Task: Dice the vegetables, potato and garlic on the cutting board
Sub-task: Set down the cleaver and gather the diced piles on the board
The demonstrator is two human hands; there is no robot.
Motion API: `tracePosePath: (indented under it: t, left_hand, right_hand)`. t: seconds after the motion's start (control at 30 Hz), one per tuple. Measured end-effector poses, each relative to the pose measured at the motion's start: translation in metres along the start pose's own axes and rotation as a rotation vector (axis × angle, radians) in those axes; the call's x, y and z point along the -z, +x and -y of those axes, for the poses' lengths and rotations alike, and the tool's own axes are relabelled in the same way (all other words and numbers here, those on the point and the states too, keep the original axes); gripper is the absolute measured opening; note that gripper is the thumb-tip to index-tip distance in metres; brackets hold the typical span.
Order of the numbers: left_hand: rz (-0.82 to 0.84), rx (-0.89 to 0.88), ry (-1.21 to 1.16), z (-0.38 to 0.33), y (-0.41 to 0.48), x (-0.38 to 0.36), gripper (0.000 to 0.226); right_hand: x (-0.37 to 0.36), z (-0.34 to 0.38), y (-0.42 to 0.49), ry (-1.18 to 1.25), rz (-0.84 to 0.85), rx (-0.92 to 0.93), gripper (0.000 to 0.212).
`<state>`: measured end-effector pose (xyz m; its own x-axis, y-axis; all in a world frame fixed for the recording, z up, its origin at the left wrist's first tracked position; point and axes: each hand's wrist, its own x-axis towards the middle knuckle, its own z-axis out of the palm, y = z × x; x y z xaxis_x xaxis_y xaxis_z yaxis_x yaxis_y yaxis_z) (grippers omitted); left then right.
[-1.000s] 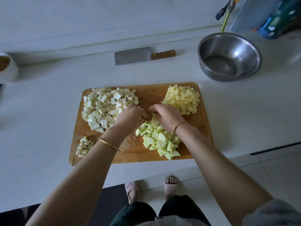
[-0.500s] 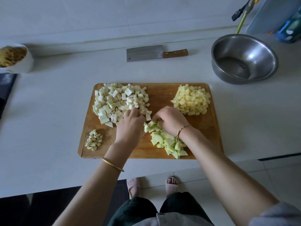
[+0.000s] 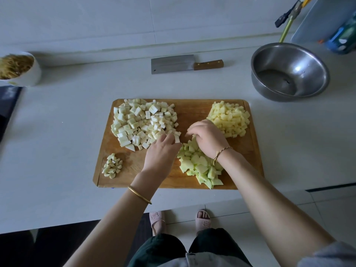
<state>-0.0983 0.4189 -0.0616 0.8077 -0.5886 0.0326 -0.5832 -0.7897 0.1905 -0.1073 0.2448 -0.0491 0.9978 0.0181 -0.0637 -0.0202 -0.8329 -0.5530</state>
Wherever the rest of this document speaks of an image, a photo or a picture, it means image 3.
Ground person's left hand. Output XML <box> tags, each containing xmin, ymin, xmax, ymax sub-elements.
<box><xmin>139</xmin><ymin>132</ymin><xmax>183</xmax><ymax>187</ymax></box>

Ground person's right hand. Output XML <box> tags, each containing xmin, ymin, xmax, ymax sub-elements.
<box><xmin>186</xmin><ymin>119</ymin><xmax>234</xmax><ymax>162</ymax></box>

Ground peeled yellow potato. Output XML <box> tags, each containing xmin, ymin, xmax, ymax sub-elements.
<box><xmin>206</xmin><ymin>100</ymin><xmax>251</xmax><ymax>139</ymax></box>

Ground peeled green cucumber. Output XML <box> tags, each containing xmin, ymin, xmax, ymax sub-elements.
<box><xmin>177</xmin><ymin>135</ymin><xmax>224</xmax><ymax>189</ymax></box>

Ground pile of white diced vegetable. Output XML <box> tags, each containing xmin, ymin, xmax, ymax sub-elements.
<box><xmin>139</xmin><ymin>99</ymin><xmax>181</xmax><ymax>149</ymax></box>

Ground pile of garlic cloves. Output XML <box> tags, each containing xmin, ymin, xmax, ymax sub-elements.
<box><xmin>101</xmin><ymin>153</ymin><xmax>123</xmax><ymax>179</ymax></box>

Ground cleaver with wooden handle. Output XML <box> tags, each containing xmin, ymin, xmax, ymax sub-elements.
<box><xmin>151</xmin><ymin>54</ymin><xmax>225</xmax><ymax>75</ymax></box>

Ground person's left forearm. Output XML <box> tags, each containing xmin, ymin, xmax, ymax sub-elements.
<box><xmin>64</xmin><ymin>175</ymin><xmax>154</xmax><ymax>267</ymax></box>

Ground person's right forearm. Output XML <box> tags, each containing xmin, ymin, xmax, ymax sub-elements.
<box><xmin>217</xmin><ymin>152</ymin><xmax>340</xmax><ymax>267</ymax></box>

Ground person's left foot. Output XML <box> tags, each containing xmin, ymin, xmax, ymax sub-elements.
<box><xmin>149</xmin><ymin>211</ymin><xmax>167</xmax><ymax>236</ymax></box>

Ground person's foot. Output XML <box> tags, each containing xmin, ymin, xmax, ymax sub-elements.
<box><xmin>149</xmin><ymin>211</ymin><xmax>167</xmax><ymax>236</ymax></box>
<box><xmin>195</xmin><ymin>209</ymin><xmax>212</xmax><ymax>233</ymax></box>

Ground person's right foot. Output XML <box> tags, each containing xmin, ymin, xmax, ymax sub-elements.
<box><xmin>195</xmin><ymin>209</ymin><xmax>212</xmax><ymax>233</ymax></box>

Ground wooden cutting board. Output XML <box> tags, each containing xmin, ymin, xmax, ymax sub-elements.
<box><xmin>92</xmin><ymin>98</ymin><xmax>266</xmax><ymax>190</ymax></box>

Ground gold bangle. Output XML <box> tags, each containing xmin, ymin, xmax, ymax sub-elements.
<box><xmin>127</xmin><ymin>185</ymin><xmax>152</xmax><ymax>205</ymax></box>

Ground dark green trousers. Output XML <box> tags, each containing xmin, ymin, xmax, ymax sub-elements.
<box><xmin>127</xmin><ymin>228</ymin><xmax>254</xmax><ymax>267</ymax></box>

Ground deep stainless steel bowl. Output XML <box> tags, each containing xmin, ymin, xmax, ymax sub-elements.
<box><xmin>250</xmin><ymin>42</ymin><xmax>331</xmax><ymax>102</ymax></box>

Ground black floor mat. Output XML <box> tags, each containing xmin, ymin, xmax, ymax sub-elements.
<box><xmin>0</xmin><ymin>213</ymin><xmax>152</xmax><ymax>267</ymax></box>

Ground black gas stove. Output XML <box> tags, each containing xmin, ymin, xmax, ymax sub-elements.
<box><xmin>0</xmin><ymin>86</ymin><xmax>23</xmax><ymax>144</ymax></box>

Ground light blue plastic board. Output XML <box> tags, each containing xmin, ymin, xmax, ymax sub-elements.
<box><xmin>291</xmin><ymin>0</ymin><xmax>356</xmax><ymax>45</ymax></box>

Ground white bowl of noodles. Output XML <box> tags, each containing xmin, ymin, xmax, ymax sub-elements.
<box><xmin>0</xmin><ymin>52</ymin><xmax>42</xmax><ymax>88</ymax></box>

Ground dark green bottle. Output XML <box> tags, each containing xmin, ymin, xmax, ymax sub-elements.
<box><xmin>325</xmin><ymin>14</ymin><xmax>356</xmax><ymax>55</ymax></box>

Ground white patterned garment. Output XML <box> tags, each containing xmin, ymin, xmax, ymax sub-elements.
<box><xmin>158</xmin><ymin>241</ymin><xmax>356</xmax><ymax>267</ymax></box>

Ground braided cord bracelet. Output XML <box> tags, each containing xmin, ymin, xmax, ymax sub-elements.
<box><xmin>212</xmin><ymin>145</ymin><xmax>233</xmax><ymax>167</ymax></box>

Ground wall tap with hose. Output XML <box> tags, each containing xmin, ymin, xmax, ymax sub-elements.
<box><xmin>275</xmin><ymin>1</ymin><xmax>302</xmax><ymax>28</ymax></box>

